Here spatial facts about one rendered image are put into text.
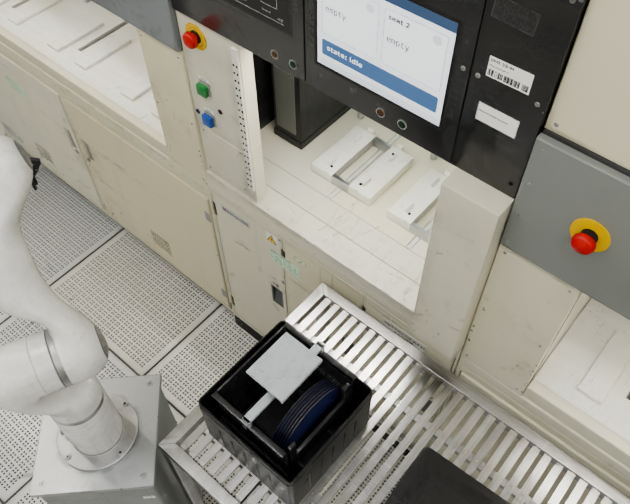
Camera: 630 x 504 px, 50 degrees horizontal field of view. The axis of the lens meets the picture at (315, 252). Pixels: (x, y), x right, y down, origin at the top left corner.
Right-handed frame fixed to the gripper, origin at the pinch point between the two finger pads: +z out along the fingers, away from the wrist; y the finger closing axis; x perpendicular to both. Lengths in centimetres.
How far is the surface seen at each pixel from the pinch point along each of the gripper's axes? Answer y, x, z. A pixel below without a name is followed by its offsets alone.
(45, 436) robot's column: -12, -56, 25
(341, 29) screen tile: 69, -45, -56
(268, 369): 39, -77, -7
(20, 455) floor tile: -38, -19, 101
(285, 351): 43, -75, -7
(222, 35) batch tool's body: 55, -15, -39
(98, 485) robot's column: -3, -72, 25
